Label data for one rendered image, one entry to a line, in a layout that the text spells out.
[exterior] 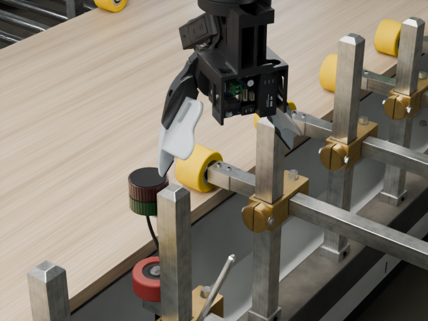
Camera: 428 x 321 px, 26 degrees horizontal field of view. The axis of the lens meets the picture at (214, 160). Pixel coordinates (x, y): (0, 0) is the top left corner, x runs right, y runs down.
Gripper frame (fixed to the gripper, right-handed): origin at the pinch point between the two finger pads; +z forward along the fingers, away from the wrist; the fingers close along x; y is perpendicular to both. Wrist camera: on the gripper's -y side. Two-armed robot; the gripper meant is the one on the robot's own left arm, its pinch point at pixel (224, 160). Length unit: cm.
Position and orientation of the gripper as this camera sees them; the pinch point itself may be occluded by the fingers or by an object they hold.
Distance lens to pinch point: 100.2
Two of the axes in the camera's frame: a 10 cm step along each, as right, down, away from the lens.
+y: 3.8, 4.8, -7.9
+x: 9.2, -2.0, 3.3
